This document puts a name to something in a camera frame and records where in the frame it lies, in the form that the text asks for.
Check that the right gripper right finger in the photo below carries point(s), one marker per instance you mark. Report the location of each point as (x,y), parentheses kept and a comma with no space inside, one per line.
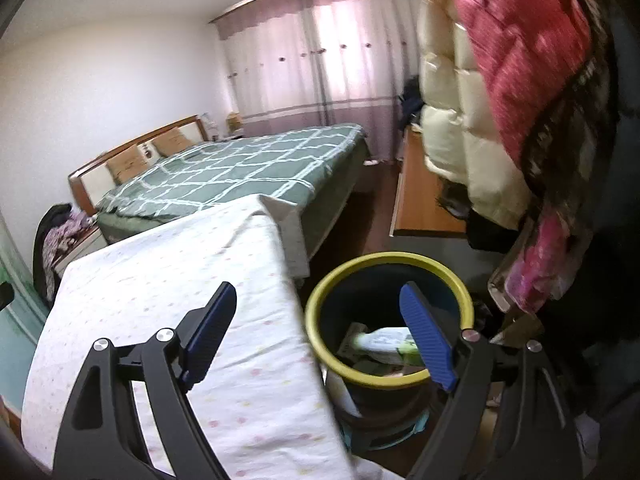
(534,436)

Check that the sliding wardrobe door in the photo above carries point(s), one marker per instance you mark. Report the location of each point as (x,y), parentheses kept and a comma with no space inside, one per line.
(21,323)

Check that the small wicker basket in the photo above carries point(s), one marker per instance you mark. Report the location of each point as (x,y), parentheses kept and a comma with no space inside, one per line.
(234,123)

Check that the dark clothes pile by curtain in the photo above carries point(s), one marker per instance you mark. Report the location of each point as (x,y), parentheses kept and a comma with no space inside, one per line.
(411,102)

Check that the red dotted puffer jacket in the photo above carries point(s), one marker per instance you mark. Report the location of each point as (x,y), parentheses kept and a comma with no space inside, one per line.
(526,51)

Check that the wooden desk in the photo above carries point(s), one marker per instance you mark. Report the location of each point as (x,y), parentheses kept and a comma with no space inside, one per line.
(416,209)

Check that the pink white curtain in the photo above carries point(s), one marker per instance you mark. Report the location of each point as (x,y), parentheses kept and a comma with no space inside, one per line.
(293,64)

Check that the floral pink scarf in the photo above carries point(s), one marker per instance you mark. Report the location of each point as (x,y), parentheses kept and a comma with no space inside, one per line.
(545,265)

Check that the right brown bear pillow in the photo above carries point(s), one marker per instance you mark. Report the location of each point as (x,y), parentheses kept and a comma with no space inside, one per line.
(171,142)

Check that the brown bear pillow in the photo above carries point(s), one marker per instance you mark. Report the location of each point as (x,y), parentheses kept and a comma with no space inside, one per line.
(171,142)
(127,164)

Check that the white green aloe bottle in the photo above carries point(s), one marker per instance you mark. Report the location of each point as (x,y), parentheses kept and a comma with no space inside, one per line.
(393,345)

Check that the white bedside drawer cabinet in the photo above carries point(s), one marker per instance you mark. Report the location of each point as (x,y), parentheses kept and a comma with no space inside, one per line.
(91,242)

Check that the yellow rimmed trash bin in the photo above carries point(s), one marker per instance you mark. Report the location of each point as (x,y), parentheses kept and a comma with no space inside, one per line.
(366,290)

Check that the wooden headboard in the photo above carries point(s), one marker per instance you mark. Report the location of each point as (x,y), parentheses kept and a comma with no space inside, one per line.
(92,181)

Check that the cream puffer jacket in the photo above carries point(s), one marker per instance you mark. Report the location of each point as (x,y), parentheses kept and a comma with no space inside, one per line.
(460,139)

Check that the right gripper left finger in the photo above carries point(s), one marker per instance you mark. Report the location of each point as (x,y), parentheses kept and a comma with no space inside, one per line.
(100,436)

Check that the left brown bear pillow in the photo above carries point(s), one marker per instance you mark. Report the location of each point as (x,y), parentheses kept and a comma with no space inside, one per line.
(127,164)

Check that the green checked bed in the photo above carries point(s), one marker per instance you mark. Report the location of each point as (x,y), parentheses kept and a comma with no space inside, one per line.
(315,169)

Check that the white dotted table cloth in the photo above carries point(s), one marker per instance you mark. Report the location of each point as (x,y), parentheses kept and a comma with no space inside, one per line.
(261,405)

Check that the finger of the left gripper distant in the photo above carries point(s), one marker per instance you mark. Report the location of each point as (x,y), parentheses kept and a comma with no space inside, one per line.
(6,295)

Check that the pile of clothes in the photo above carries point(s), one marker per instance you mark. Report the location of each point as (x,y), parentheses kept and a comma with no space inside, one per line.
(59,231)

